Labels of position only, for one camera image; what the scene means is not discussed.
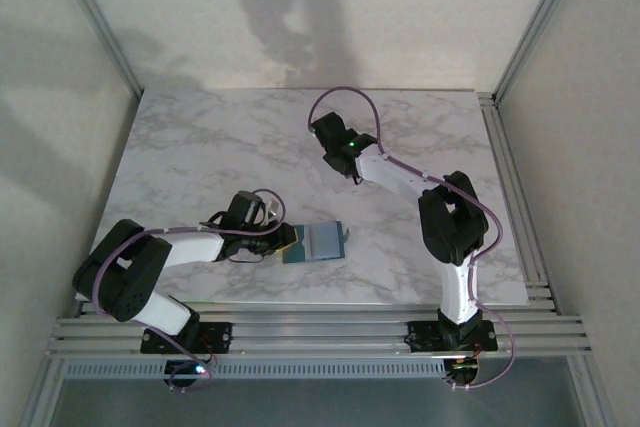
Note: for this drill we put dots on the teal card holder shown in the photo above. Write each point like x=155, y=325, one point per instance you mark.
x=320, y=242

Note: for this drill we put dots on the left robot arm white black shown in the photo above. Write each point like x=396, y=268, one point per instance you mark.
x=195, y=247

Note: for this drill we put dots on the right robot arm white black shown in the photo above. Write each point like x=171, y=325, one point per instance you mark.
x=395, y=174

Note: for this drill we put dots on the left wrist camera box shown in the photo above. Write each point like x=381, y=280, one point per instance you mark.
x=267, y=211

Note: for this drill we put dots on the aluminium frame rail bed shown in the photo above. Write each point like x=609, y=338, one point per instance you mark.
x=320, y=332

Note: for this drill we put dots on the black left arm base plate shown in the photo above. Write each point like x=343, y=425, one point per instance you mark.
x=220, y=334

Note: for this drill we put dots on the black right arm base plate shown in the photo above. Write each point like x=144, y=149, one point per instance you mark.
x=425, y=334

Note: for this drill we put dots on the aluminium side rail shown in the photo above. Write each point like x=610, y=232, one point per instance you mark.
x=507, y=172

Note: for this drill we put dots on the aluminium frame post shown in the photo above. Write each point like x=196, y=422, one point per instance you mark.
x=540, y=22
x=95, y=22

